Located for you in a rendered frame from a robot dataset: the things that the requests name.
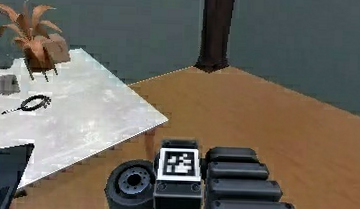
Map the black wire whisk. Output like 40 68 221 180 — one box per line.
1 92 52 117

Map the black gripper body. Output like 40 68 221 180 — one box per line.
103 158 158 209

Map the white marble dining table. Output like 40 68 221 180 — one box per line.
0 45 172 204

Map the orange potted house plant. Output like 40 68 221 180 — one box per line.
0 0 74 84

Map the small grey box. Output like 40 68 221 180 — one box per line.
0 73 22 97

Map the dark grey bowl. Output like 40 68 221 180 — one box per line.
0 53 15 71

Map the dark brown corner post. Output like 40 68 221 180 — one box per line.
193 0 236 74

